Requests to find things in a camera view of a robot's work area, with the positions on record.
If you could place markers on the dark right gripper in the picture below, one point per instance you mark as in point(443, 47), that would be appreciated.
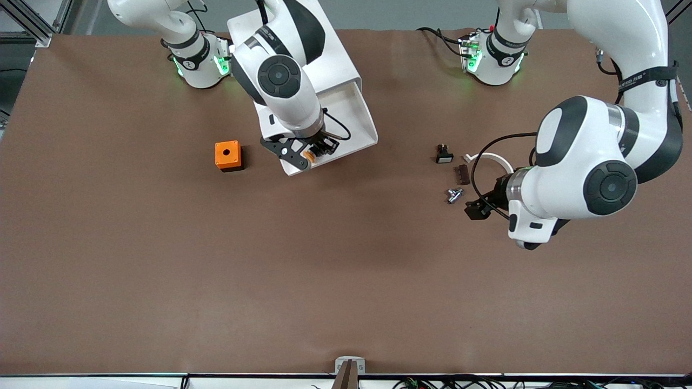
point(319, 141)

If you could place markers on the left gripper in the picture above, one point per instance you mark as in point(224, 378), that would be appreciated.
point(498, 198)

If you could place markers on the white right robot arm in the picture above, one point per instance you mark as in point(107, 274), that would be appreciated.
point(278, 75)

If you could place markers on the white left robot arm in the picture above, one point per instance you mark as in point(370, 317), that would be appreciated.
point(589, 156)

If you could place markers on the black square push button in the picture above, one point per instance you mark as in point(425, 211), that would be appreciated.
point(444, 158)

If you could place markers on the brown terminal block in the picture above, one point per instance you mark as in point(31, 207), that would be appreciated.
point(463, 175)

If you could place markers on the silver key switch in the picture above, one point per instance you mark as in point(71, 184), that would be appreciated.
point(454, 195)

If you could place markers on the white curved bracket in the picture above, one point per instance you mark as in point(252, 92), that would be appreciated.
point(489, 156)

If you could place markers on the orange button enclosure box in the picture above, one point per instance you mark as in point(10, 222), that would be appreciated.
point(227, 154)

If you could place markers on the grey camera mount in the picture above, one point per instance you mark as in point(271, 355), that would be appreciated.
point(349, 367)

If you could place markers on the aluminium frame post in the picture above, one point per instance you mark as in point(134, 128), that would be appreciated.
point(678, 9)

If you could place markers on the aluminium frame profile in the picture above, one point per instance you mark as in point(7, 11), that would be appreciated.
point(32, 24)

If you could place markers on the white table edge rail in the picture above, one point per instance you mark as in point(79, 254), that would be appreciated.
point(92, 381)

